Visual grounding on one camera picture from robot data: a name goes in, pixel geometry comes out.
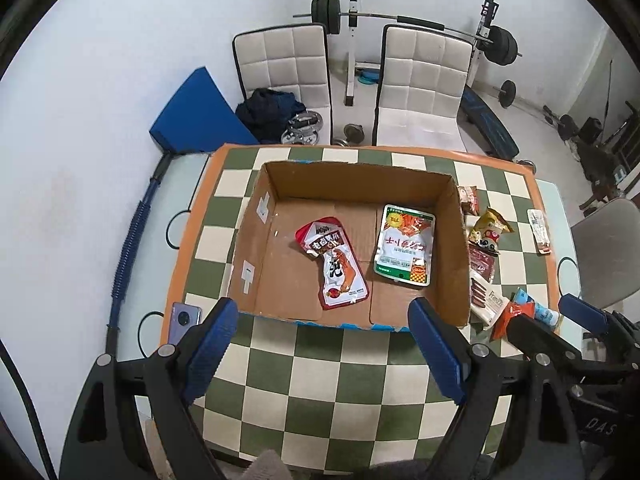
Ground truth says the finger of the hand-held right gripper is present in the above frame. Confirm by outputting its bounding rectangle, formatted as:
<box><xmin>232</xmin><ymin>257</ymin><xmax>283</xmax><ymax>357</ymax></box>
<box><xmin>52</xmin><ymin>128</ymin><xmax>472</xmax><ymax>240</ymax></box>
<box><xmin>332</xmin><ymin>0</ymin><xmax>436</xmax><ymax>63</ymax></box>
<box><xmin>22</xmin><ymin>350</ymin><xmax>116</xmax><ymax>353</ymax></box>
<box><xmin>559</xmin><ymin>293</ymin><xmax>640</xmax><ymax>347</ymax></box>
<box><xmin>506</xmin><ymin>315</ymin><xmax>583</xmax><ymax>362</ymax></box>

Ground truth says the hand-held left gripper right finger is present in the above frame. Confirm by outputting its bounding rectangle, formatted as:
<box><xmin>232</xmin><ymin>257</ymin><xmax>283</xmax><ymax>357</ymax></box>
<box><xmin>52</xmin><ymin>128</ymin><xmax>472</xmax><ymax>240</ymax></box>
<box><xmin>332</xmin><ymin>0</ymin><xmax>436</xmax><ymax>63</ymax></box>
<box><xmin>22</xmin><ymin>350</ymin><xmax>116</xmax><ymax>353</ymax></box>
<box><xmin>407</xmin><ymin>297</ymin><xmax>588</xmax><ymax>480</ymax></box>

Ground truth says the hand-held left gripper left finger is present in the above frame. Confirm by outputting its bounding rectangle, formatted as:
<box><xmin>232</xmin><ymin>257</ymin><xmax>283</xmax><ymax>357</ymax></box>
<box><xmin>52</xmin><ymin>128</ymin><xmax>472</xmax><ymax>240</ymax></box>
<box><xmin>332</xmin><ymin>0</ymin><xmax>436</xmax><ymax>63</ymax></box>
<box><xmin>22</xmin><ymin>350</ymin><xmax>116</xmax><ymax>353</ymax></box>
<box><xmin>75</xmin><ymin>297</ymin><xmax>240</xmax><ymax>480</ymax></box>

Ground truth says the blue white snack tube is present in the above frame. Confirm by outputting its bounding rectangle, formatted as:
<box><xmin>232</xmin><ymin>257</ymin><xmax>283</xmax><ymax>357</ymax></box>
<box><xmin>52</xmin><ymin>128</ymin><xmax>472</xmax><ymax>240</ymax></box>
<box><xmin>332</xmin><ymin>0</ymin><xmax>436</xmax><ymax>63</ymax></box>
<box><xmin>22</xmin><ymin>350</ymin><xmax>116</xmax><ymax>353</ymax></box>
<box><xmin>512</xmin><ymin>287</ymin><xmax>561</xmax><ymax>331</ymax></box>

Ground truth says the plain orange snack packet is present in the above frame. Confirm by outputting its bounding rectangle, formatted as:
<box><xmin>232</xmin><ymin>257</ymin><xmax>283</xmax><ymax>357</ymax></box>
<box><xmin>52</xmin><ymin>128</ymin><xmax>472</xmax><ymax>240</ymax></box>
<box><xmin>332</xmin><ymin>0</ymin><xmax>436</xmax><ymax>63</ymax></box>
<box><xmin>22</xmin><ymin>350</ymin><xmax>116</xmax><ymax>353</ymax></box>
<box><xmin>491</xmin><ymin>302</ymin><xmax>526</xmax><ymax>343</ymax></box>

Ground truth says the dark red snack packet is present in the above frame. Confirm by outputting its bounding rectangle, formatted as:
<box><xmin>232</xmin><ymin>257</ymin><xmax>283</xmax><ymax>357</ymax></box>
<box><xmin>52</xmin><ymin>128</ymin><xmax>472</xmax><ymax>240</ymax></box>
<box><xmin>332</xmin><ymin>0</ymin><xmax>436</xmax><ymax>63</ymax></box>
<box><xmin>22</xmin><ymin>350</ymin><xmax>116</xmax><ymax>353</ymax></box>
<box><xmin>469</xmin><ymin>246</ymin><xmax>497</xmax><ymax>281</ymax></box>

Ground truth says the orange mushroom print snack packet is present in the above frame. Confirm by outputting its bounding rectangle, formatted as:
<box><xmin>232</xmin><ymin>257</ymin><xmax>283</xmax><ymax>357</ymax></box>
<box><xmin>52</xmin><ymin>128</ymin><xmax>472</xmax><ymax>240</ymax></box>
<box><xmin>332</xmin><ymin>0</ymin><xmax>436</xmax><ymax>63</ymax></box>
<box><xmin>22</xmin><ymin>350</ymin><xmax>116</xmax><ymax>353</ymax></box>
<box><xmin>467</xmin><ymin>207</ymin><xmax>515</xmax><ymax>256</ymax></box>

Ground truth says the brown cardboard box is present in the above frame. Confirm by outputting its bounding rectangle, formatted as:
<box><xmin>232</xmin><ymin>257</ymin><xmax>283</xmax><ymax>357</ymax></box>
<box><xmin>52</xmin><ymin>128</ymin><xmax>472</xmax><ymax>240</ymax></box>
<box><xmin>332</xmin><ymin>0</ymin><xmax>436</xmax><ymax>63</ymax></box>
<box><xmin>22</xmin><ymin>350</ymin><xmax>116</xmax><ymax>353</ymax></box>
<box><xmin>227</xmin><ymin>160</ymin><xmax>472</xmax><ymax>333</ymax></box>

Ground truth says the grey smartphone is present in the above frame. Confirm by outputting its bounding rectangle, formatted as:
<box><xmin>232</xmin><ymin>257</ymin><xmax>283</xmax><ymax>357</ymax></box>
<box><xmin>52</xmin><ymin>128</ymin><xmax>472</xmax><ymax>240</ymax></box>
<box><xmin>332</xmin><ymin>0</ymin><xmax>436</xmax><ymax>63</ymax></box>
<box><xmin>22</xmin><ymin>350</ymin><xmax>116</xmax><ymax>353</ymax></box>
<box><xmin>171</xmin><ymin>302</ymin><xmax>202</xmax><ymax>347</ymax></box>

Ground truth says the sausage snack packet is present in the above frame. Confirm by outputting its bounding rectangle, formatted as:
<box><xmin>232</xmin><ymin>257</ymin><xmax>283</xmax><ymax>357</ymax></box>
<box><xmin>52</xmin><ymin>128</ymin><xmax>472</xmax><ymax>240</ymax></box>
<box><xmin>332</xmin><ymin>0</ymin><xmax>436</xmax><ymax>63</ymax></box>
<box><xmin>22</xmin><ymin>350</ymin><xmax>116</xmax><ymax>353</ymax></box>
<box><xmin>470</xmin><ymin>277</ymin><xmax>493</xmax><ymax>308</ymax></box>

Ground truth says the grey chair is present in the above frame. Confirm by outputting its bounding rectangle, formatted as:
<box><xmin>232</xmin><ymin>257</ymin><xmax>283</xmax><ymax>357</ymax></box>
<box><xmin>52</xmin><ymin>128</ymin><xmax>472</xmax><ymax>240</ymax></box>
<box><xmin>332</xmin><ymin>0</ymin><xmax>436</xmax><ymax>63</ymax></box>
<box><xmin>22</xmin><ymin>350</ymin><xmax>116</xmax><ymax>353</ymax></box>
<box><xmin>570</xmin><ymin>197</ymin><xmax>640</xmax><ymax>311</ymax></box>

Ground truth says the slim white snack packet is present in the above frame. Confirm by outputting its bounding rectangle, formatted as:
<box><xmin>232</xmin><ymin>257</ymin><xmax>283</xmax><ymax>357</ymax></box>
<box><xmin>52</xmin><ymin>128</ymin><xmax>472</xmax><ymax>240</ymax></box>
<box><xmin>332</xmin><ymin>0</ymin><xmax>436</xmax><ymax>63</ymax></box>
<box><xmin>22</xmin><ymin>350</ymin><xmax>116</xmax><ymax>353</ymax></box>
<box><xmin>526</xmin><ymin>208</ymin><xmax>552</xmax><ymax>256</ymax></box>

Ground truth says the green white snack packet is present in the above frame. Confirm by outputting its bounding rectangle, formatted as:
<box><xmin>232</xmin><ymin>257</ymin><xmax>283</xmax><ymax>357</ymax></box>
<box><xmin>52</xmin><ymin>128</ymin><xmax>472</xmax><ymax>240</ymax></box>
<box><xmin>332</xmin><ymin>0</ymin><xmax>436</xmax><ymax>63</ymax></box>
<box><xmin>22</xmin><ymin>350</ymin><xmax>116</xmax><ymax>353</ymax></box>
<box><xmin>373</xmin><ymin>204</ymin><xmax>436</xmax><ymax>287</ymax></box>

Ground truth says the green white checkered mat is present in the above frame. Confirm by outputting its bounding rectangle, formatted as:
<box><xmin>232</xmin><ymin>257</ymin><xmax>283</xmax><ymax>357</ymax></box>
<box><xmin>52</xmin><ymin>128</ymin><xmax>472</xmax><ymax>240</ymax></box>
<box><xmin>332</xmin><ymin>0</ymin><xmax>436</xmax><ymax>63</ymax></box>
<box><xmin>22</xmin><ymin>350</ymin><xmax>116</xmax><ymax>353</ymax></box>
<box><xmin>159</xmin><ymin>144</ymin><xmax>561</xmax><ymax>476</ymax></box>

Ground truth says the red white snack packet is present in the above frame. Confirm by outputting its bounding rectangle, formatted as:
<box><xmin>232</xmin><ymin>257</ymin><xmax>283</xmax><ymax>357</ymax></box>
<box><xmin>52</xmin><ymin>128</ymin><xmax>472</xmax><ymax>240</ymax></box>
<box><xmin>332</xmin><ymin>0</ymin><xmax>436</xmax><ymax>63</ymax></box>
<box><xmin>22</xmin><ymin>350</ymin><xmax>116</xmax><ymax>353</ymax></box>
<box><xmin>295</xmin><ymin>216</ymin><xmax>370</xmax><ymax>311</ymax></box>

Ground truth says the blue ribbed tube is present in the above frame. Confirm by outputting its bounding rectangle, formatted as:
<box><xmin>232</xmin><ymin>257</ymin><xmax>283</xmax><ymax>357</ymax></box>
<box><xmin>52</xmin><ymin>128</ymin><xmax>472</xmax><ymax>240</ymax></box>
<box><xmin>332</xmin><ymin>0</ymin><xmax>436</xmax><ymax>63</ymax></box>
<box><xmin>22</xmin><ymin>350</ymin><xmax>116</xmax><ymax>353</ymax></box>
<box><xmin>107</xmin><ymin>152</ymin><xmax>173</xmax><ymax>331</ymax></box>

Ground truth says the small red snack packet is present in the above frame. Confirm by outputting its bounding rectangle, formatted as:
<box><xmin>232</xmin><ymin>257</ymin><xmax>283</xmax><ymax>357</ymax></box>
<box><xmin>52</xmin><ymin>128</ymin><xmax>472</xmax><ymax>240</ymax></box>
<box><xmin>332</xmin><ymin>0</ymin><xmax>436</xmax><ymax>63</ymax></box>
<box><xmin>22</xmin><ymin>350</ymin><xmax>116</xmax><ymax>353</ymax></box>
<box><xmin>457</xmin><ymin>185</ymin><xmax>480</xmax><ymax>217</ymax></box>

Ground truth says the black exercise equipment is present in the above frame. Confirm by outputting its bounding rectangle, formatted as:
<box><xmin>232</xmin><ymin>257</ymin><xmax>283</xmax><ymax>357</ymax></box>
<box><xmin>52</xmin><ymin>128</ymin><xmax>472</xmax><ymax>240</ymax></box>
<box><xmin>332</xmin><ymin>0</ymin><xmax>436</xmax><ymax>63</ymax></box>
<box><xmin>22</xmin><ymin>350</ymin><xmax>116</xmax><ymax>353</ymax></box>
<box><xmin>544</xmin><ymin>100</ymin><xmax>640</xmax><ymax>211</ymax></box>

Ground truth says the blue weight bench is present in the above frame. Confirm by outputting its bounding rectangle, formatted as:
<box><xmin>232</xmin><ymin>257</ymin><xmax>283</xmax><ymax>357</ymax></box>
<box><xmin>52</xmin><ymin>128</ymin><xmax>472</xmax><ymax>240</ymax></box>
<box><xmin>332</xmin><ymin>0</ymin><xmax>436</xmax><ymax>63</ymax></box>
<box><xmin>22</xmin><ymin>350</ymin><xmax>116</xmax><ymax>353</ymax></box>
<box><xmin>460</xmin><ymin>85</ymin><xmax>521</xmax><ymax>158</ymax></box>

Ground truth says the chrome dumbbell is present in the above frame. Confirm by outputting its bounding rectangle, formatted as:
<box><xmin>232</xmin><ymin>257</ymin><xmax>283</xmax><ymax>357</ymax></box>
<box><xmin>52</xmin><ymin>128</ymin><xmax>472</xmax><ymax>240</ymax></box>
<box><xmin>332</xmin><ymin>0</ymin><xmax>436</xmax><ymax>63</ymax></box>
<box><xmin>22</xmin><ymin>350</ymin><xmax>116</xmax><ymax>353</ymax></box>
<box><xmin>281</xmin><ymin>127</ymin><xmax>321</xmax><ymax>147</ymax></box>
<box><xmin>289</xmin><ymin>111</ymin><xmax>323</xmax><ymax>132</ymax></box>
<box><xmin>334</xmin><ymin>124</ymin><xmax>366</xmax><ymax>148</ymax></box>

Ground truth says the short bar with black plate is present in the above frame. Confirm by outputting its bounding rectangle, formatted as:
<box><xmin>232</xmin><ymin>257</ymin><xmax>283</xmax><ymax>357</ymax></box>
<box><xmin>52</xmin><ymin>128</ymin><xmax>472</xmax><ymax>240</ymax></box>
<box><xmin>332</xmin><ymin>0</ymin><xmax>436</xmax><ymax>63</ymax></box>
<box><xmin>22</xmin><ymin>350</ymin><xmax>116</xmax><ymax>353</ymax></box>
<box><xmin>492</xmin><ymin>80</ymin><xmax>517</xmax><ymax>108</ymax></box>

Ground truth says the blue foam board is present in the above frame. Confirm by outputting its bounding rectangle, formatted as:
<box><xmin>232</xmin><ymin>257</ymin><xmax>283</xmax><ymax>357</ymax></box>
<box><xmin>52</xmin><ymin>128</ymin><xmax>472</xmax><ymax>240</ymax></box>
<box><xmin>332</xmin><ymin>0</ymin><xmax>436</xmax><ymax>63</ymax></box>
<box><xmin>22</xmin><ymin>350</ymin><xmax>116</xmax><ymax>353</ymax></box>
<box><xmin>149</xmin><ymin>66</ymin><xmax>260</xmax><ymax>153</ymax></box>

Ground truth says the dark blue clothing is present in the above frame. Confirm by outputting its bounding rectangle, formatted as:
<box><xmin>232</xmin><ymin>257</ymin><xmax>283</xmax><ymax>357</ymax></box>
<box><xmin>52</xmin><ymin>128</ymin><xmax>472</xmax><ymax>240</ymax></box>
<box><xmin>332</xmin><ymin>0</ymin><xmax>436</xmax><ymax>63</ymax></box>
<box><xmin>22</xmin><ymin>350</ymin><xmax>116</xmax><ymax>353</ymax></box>
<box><xmin>236</xmin><ymin>88</ymin><xmax>307</xmax><ymax>143</ymax></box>

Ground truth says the white padded chair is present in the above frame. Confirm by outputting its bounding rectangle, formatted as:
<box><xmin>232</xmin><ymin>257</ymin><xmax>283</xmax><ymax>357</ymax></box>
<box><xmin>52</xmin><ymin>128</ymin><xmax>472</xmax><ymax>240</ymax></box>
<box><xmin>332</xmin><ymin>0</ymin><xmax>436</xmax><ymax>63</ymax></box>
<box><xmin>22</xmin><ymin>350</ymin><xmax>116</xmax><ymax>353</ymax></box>
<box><xmin>232</xmin><ymin>24</ymin><xmax>333</xmax><ymax>146</ymax></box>
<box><xmin>372</xmin><ymin>25</ymin><xmax>473</xmax><ymax>151</ymax></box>

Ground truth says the white barbell rack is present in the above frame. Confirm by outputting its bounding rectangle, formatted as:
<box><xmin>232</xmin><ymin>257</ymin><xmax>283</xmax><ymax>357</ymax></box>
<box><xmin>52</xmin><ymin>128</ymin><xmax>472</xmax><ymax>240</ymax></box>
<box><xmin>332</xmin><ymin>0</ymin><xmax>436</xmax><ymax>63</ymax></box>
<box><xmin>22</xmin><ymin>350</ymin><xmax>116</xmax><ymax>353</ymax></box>
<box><xmin>342</xmin><ymin>0</ymin><xmax>501</xmax><ymax>107</ymax></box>

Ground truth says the black cable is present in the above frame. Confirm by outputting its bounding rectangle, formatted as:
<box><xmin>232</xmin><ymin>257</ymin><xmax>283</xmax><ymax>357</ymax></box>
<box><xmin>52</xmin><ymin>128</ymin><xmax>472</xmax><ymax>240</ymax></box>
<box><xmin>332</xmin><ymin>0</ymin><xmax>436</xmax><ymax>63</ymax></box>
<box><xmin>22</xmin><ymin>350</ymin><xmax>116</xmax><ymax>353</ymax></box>
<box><xmin>0</xmin><ymin>340</ymin><xmax>58</xmax><ymax>480</ymax></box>

